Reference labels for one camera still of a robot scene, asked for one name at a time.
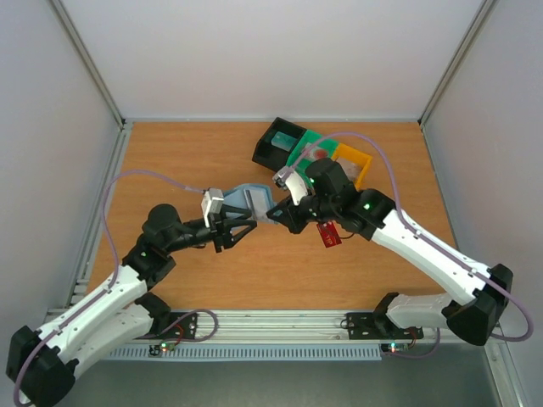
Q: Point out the teal card holder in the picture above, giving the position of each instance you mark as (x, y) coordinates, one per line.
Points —
(254, 197)

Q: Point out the black plastic bin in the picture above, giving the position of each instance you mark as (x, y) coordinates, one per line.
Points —
(274, 158)

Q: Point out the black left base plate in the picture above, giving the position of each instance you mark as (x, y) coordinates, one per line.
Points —
(173, 326)

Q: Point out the teal card in bin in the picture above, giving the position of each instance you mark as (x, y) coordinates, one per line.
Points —
(283, 141)

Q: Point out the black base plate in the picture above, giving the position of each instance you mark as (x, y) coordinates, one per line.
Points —
(173, 326)
(361, 326)

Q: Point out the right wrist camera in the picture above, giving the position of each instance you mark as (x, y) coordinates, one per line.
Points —
(288, 179)

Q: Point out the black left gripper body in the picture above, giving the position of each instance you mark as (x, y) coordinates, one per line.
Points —
(218, 232)

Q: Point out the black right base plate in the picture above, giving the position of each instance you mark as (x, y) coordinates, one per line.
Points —
(361, 326)

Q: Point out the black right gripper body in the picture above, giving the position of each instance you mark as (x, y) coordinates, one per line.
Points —
(297, 214)

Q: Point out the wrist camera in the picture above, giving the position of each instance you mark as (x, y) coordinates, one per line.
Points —
(288, 179)
(211, 203)

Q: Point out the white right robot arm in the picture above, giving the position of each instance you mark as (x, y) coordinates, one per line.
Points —
(475, 294)

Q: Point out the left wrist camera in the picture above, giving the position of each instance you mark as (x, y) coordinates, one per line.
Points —
(211, 203)

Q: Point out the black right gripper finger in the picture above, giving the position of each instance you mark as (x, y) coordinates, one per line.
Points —
(284, 204)
(282, 217)

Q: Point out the grey slotted cable duct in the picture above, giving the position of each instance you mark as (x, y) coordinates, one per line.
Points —
(248, 352)

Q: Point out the red VIP card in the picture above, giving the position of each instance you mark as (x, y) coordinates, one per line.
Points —
(329, 234)

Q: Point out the white VIP card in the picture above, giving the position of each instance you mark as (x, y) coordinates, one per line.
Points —
(351, 169)

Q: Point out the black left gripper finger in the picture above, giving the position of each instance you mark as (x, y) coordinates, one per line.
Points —
(237, 230)
(229, 212)

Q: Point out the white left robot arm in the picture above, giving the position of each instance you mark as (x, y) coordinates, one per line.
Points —
(45, 363)

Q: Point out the yellow plastic bin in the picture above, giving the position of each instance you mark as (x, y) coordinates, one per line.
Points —
(364, 160)

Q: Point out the aluminium front rail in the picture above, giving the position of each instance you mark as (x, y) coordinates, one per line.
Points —
(271, 324)

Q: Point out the red patterned card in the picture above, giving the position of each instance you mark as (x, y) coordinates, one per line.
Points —
(316, 153)

